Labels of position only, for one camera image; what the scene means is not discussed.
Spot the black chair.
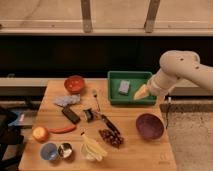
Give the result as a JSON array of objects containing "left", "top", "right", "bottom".
[{"left": 0, "top": 106, "right": 24, "bottom": 171}]

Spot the small black can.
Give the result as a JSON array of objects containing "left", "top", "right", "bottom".
[{"left": 84, "top": 108, "right": 94, "bottom": 122}]

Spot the red bowl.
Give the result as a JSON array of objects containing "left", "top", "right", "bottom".
[{"left": 64, "top": 75, "right": 85, "bottom": 94}]

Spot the yellow banana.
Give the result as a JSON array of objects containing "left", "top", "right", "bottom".
[{"left": 81, "top": 132, "right": 107, "bottom": 157}]

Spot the red yellow apple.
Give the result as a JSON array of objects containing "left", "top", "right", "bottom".
[{"left": 32, "top": 126, "right": 49, "bottom": 142}]

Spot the black handled knife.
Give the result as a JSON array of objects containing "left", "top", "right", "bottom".
[{"left": 95, "top": 111, "right": 120, "bottom": 135}]

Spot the dark grape bunch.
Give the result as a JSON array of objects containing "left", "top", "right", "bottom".
[{"left": 99, "top": 129, "right": 124, "bottom": 148}]

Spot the black rectangular block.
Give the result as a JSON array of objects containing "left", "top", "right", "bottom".
[{"left": 62, "top": 107, "right": 80, "bottom": 124}]

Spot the blue cup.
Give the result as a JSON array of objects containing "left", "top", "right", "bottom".
[{"left": 40, "top": 143, "right": 58, "bottom": 161}]

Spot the crumpled blue cloth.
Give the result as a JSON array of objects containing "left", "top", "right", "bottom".
[{"left": 54, "top": 94, "right": 80, "bottom": 107}]

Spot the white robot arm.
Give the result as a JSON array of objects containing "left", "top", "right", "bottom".
[{"left": 133, "top": 50, "right": 213, "bottom": 100}]

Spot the silver fork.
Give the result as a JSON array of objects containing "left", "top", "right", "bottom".
[{"left": 92, "top": 89, "right": 101, "bottom": 112}]

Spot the green plastic bin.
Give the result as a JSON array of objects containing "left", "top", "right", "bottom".
[{"left": 108, "top": 71, "right": 157, "bottom": 105}]

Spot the blue sponge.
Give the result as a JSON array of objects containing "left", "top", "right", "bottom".
[{"left": 119, "top": 80, "right": 130, "bottom": 95}]

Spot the metal cup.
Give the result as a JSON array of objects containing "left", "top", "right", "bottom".
[{"left": 58, "top": 143, "right": 73, "bottom": 159}]

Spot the red chili pepper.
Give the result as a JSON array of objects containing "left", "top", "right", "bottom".
[{"left": 49, "top": 125, "right": 76, "bottom": 134}]

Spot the purple bowl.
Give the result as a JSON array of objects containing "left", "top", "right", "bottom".
[{"left": 136, "top": 113, "right": 164, "bottom": 140}]

